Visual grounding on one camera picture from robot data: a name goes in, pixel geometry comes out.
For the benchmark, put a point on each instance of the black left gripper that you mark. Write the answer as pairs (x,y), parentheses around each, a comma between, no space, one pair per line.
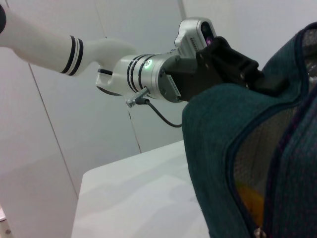
(210,72)

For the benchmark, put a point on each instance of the dark teal lunch bag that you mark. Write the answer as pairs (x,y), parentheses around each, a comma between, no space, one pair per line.
(223,138)

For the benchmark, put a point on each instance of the yellow banana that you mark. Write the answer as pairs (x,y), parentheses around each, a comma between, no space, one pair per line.
(251,198)

